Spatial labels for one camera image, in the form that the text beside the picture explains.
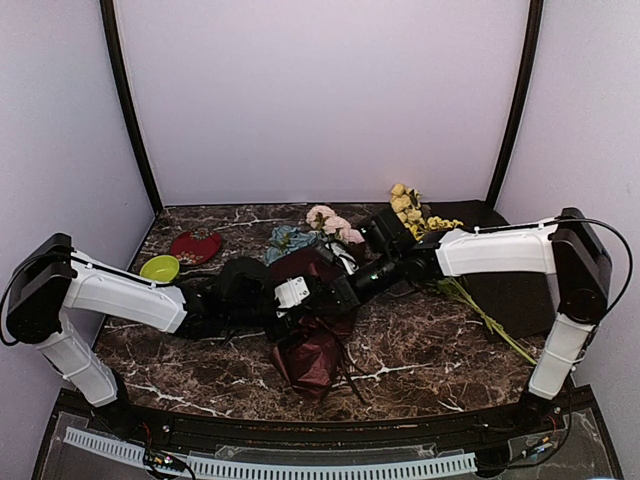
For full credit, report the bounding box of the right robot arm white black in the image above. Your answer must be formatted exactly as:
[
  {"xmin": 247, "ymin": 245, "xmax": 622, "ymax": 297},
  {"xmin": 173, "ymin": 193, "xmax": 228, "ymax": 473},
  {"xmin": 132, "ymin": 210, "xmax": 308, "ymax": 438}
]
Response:
[{"xmin": 331, "ymin": 208, "xmax": 617, "ymax": 434}]

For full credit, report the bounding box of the red embroidered round pouch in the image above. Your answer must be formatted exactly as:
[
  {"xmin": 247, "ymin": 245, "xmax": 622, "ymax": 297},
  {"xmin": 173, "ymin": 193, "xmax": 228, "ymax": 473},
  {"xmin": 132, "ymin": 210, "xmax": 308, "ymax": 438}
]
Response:
[{"xmin": 169, "ymin": 228, "xmax": 222, "ymax": 266}]

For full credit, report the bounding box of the green plastic bowl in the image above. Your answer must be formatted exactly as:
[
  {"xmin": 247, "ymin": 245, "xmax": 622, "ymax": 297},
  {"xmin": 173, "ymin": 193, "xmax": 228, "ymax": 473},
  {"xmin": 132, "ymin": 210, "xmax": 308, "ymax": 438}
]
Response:
[{"xmin": 139, "ymin": 255, "xmax": 180, "ymax": 283}]

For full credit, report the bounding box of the black front table rail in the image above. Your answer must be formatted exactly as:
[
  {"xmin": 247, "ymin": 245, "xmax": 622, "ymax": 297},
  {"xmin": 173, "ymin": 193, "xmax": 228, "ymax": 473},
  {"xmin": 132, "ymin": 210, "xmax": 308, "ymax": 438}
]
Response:
[{"xmin": 57, "ymin": 387, "xmax": 604, "ymax": 459}]

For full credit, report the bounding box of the black frame post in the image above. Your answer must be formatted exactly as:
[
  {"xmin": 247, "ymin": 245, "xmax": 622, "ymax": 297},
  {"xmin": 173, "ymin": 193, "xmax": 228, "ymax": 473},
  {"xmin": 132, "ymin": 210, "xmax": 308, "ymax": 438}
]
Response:
[
  {"xmin": 485, "ymin": 0, "xmax": 544, "ymax": 208},
  {"xmin": 99, "ymin": 0, "xmax": 164, "ymax": 216}
]

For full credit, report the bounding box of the white cable duct strip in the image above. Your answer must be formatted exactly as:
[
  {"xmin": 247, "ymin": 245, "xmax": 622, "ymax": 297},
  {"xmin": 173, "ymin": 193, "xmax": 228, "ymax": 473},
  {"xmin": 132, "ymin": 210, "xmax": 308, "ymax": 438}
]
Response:
[{"xmin": 63, "ymin": 427, "xmax": 477, "ymax": 479}]

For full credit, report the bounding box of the pink fake rose bunch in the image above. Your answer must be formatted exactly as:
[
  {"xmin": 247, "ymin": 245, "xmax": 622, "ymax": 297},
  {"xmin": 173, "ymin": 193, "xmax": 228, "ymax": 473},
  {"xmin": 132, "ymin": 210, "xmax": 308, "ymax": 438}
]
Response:
[{"xmin": 306, "ymin": 205, "xmax": 364, "ymax": 244}]

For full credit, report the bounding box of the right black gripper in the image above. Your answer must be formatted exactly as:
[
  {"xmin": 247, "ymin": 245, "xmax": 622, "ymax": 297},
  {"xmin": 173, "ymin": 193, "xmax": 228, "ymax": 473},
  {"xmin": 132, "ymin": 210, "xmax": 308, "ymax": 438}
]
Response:
[{"xmin": 313, "ymin": 249, "xmax": 403, "ymax": 313}]

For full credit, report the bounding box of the right black frame post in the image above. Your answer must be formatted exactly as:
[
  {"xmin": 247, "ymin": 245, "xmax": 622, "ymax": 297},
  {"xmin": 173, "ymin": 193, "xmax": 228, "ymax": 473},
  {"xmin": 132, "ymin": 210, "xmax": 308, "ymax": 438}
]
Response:
[{"xmin": 485, "ymin": 0, "xmax": 544, "ymax": 208}]

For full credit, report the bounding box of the yellow fake flower bunch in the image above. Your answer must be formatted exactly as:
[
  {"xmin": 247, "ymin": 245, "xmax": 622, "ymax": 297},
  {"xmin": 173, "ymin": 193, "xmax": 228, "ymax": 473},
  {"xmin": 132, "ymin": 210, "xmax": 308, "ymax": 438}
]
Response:
[{"xmin": 390, "ymin": 183, "xmax": 537, "ymax": 365}]

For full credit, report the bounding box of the left black frame post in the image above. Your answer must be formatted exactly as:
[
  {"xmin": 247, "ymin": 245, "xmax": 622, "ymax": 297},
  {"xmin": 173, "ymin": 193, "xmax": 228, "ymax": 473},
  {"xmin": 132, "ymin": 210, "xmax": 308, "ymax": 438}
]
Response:
[{"xmin": 99, "ymin": 0, "xmax": 164, "ymax": 216}]

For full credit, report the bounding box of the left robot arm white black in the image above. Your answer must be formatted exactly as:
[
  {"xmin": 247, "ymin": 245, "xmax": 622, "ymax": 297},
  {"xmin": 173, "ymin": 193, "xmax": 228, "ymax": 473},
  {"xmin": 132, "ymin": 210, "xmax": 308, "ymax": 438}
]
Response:
[{"xmin": 1, "ymin": 233, "xmax": 314, "ymax": 436}]

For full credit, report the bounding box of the red wrapping paper sheet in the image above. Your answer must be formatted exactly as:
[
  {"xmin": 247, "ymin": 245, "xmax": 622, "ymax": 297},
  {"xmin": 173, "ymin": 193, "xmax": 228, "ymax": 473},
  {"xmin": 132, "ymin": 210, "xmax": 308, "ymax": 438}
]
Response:
[{"xmin": 270, "ymin": 246, "xmax": 358, "ymax": 402}]

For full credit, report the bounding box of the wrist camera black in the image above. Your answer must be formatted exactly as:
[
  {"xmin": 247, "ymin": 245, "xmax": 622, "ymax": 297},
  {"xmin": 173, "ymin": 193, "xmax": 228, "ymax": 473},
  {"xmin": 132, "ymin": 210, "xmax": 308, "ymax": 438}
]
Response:
[
  {"xmin": 323, "ymin": 207, "xmax": 417, "ymax": 275},
  {"xmin": 214, "ymin": 257, "xmax": 331, "ymax": 321}
]

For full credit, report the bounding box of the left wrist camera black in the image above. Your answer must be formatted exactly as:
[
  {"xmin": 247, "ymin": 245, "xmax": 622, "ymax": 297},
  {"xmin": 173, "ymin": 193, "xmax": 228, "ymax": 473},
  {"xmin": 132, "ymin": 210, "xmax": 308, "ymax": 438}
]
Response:
[{"xmin": 214, "ymin": 257, "xmax": 331, "ymax": 321}]

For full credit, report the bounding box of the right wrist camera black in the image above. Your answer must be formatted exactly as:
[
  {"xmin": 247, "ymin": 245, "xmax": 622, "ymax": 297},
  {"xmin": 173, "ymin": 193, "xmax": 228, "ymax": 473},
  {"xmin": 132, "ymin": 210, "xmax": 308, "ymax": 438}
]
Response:
[{"xmin": 323, "ymin": 207, "xmax": 417, "ymax": 275}]

